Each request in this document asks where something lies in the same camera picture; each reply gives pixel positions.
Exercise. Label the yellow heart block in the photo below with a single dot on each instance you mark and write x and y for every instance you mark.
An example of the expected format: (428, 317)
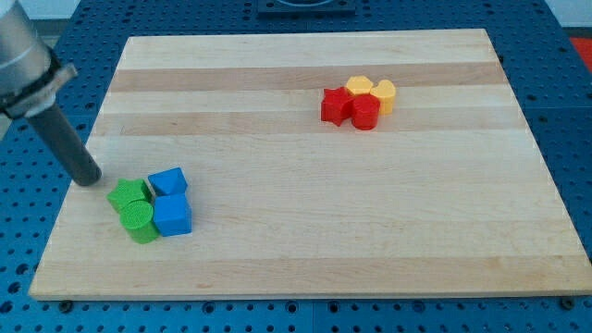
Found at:
(385, 91)

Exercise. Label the blue cube block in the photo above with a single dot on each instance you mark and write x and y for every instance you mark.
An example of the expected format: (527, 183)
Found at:
(172, 215)

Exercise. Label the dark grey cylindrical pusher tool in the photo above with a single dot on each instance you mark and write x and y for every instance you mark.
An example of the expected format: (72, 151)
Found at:
(70, 151)

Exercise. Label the red cylinder block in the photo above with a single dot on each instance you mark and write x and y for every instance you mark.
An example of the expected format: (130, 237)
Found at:
(365, 111)

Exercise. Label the green star block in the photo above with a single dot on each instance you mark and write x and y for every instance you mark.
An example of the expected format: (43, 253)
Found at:
(128, 191)

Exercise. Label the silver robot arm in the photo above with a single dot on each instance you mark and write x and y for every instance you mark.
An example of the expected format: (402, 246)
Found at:
(31, 74)

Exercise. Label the red star block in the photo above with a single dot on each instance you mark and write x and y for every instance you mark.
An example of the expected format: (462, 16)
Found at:
(336, 105)

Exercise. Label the yellow hexagon block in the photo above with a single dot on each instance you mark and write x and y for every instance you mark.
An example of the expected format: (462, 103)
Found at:
(359, 85)

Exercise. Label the green cylinder block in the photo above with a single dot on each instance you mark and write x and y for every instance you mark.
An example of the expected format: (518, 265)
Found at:
(137, 218)

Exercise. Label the blue pentagon block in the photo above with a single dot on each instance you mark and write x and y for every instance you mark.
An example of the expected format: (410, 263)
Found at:
(168, 182)

